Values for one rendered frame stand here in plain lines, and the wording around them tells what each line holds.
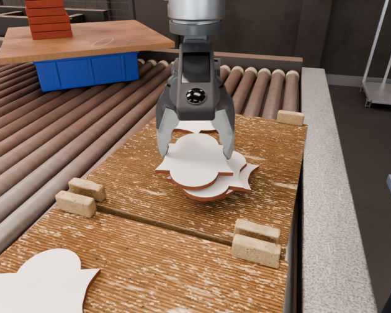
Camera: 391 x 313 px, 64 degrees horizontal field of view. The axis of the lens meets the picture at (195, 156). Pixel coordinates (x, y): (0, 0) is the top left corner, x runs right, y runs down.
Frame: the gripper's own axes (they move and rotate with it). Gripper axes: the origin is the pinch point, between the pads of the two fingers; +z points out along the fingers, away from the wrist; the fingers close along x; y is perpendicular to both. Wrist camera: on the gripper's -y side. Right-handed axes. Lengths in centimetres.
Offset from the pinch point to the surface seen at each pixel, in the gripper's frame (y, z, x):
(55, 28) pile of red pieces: 63, -8, 50
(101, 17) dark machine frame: 145, 0, 63
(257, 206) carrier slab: -5.5, 5.2, -9.8
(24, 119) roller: 26, 7, 45
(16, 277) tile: -20.9, 4.3, 19.3
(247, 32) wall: 359, 45, -38
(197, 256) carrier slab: -15.7, 5.2, -1.2
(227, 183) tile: -4.5, 1.8, -5.1
